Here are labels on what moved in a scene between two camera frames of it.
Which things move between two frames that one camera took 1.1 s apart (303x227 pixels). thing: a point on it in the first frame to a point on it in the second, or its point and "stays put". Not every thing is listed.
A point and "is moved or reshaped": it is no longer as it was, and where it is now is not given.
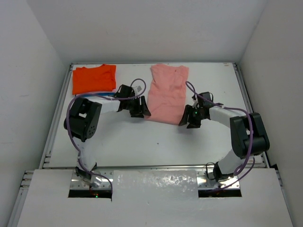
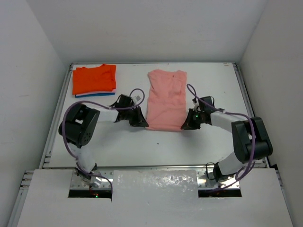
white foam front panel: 154,198 stays put
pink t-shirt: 166,99 is moved or reshaped
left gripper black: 138,107 to 133,113
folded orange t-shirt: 93,79 stays put
